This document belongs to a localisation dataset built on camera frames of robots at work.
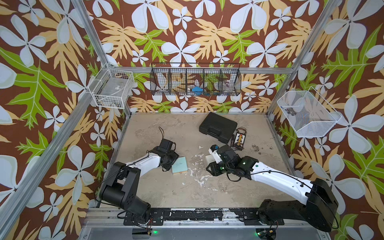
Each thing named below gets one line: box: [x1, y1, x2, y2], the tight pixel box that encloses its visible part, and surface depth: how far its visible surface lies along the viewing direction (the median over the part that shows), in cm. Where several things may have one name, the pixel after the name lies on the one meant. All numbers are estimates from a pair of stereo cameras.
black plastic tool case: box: [199, 112, 238, 144], surface depth 107 cm
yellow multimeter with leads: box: [234, 127, 248, 151], surface depth 106 cm
